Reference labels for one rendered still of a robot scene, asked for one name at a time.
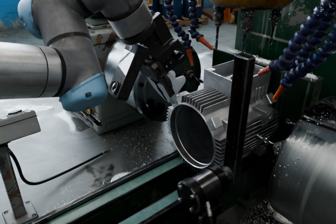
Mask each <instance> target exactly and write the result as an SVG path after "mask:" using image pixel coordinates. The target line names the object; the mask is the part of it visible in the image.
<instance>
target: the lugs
mask: <svg viewBox="0 0 336 224"><path fill-rule="evenodd" d="M273 97H274V95H273V93H272V92H270V93H268V94H266V95H264V96H263V99H262V100H263V102H264V104H265V105H267V106H269V105H271V104H273V103H275V102H276V101H277V100H273ZM181 98H182V95H181V94H179V95H177V96H176V103H175V104H172V106H173V108H174V106H176V105H177V104H178V103H181ZM206 123H207V124H208V126H209V129H210V131H211V132H212V131H214V130H216V129H218V128H220V127H222V126H223V123H222V121H221V119H220V117H219V115H216V116H214V117H211V118H210V119H208V120H207V121H206ZM170 144H171V147H172V149H173V151H176V150H177V148H176V146H175V144H174V141H173V140H172V141H171V142H170Z"/></svg>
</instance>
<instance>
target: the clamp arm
mask: <svg viewBox="0 0 336 224"><path fill-rule="evenodd" d="M255 61H256V57H255V56H252V55H249V54H246V53H243V52H241V53H238V54H235V55H234V62H233V72H232V81H231V91H230V101H229V111H228V121H227V131H226V140H225V150H224V160H223V168H222V169H223V170H225V171H227V170H228V169H229V171H227V173H228V175H230V174H231V176H229V178H228V179H229V182H230V183H232V184H234V183H236V182H237V181H239V179H240V172H241V165H242V158H243V150H244V143H245V135H246V128H247V121H248V113H249V106H250V98H251V91H252V84H253V76H254V69H255Z"/></svg>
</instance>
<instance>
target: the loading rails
mask: <svg viewBox="0 0 336 224"><path fill-rule="evenodd" d="M267 154H268V148H267V152H266V153H264V154H262V155H260V156H258V155H256V154H255V153H253V154H252V155H250V156H249V157H247V158H245V159H242V162H241V169H240V177H239V181H237V182H236V183H234V184H232V183H231V182H229V184H230V189H229V192H228V193H227V194H225V195H224V196H222V197H220V198H217V199H218V200H219V201H221V202H222V210H221V213H220V214H222V213H223V212H225V211H226V210H227V209H229V208H230V207H232V206H233V205H235V204H237V205H238V206H240V207H241V208H242V209H243V210H245V211H247V210H248V209H249V208H251V207H252V206H253V205H255V203H256V198H254V197H253V196H252V195H250V193H252V192H253V191H254V190H256V189H257V188H259V187H260V186H261V185H262V181H263V175H264V170H265V164H266V159H267ZM196 174H197V171H196V172H195V170H192V168H190V166H187V164H185V161H183V160H182V158H181V159H180V153H179V151H178V150H176V151H174V152H172V153H170V154H167V155H165V156H163V157H161V158H159V159H157V160H155V161H153V162H151V163H149V164H147V165H145V166H143V167H141V168H139V169H137V170H135V171H133V172H131V173H128V174H126V175H124V176H122V177H120V178H118V179H116V180H114V181H112V182H110V183H108V184H106V185H104V186H102V187H100V188H98V189H96V190H94V191H92V192H89V193H87V194H85V195H83V196H81V197H79V198H77V199H75V200H73V201H71V202H69V203H67V204H65V205H63V206H61V207H59V208H57V209H55V210H53V211H50V212H48V213H46V214H44V215H42V216H40V217H38V218H36V219H34V220H32V221H30V222H28V223H26V224H187V216H186V215H185V214H184V213H183V204H182V203H181V202H179V201H178V198H179V196H178V192H177V187H178V183H179V182H180V181H182V180H184V179H186V178H190V177H192V176H194V175H196ZM220 214H219V215H220ZM219 215H217V216H216V217H218V216H219Z"/></svg>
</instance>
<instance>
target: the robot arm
mask: <svg viewBox="0 0 336 224"><path fill-rule="evenodd" d="M17 10H18V15H19V18H20V20H21V21H22V22H23V24H24V27H25V28H26V30H27V31H28V32H29V33H30V34H31V35H32V36H34V37H35V38H37V39H40V40H43V43H44V46H39V45H29V44H18V43H8V42H0V100H8V99H32V98H50V97H52V98H56V97H59V102H61V105H62V107H63V109H64V110H66V111H70V112H80V111H85V110H88V109H91V108H94V107H96V106H98V105H100V104H101V103H102V102H104V101H105V100H106V98H107V96H108V93H109V94H110V95H111V96H113V97H114V98H115V99H116V100H121V101H127V100H128V98H129V96H130V93H131V91H132V88H133V86H134V84H135V81H136V79H137V76H138V74H139V72H141V74H142V75H143V76H144V78H145V79H146V80H147V81H148V82H149V84H150V85H151V86H152V87H153V88H154V89H155V90H156V91H157V92H158V93H159V94H160V95H161V96H162V97H163V99H164V100H165V101H167V102H168V103H171V104H175V103H176V102H177V94H178V92H179V91H180V89H181V88H182V87H183V85H184V84H185V82H186V78H185V76H183V75H182V76H179V77H176V74H175V72H174V71H173V69H174V68H175V67H176V66H177V65H178V64H179V65H180V64H181V63H183V62H184V61H185V60H186V59H187V56H186V54H185V52H184V50H183V48H182V45H181V43H180V41H179V39H178V38H175V37H173V36H172V34H171V32H170V30H169V28H168V26H167V24H166V22H165V20H164V18H163V16H162V14H161V13H160V12H154V11H152V10H149V8H148V6H147V4H146V2H145V0H21V1H20V2H19V4H18V7H17ZM100 11H101V12H102V13H103V15H104V16H105V18H106V19H107V20H108V22H109V23H110V25H111V27H112V28H113V30H114V31H115V33H116V34H117V36H119V37H120V39H121V40H122V42H123V43H124V44H126V46H125V48H124V51H123V53H122V55H121V58H120V60H119V63H118V65H117V68H116V70H115V73H114V75H113V78H112V80H111V83H110V85H109V88H108V90H107V86H106V83H105V79H104V72H102V70H101V67H100V64H99V61H98V58H97V55H96V51H95V48H94V45H93V42H92V39H91V36H90V33H89V30H88V27H87V24H86V21H85V19H87V18H89V17H91V16H93V15H95V14H96V13H98V12H100ZM172 41H174V42H173V43H171V44H170V42H172ZM138 43H139V44H138ZM178 46H179V47H180V49H181V51H182V53H183V55H182V56H181V57H180V58H179V59H178V57H179V56H180V55H181V54H180V52H179V51H176V50H175V49H176V48H177V47H178ZM170 70H171V71H170Z"/></svg>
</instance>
